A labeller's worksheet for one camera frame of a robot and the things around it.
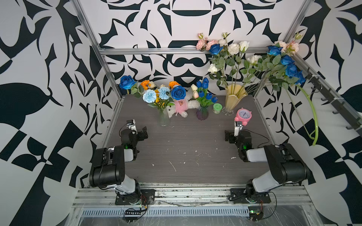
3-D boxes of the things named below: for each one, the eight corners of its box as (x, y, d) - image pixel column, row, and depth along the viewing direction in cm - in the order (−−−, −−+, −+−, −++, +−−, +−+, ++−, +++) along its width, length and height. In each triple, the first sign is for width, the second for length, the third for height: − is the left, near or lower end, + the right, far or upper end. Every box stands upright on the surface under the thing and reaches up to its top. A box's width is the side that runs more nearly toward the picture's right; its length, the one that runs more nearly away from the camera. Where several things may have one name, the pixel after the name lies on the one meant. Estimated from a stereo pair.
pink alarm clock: (232, 119, 108) (233, 117, 105) (239, 108, 115) (240, 106, 112) (246, 126, 104) (247, 124, 101) (252, 114, 111) (253, 112, 108)
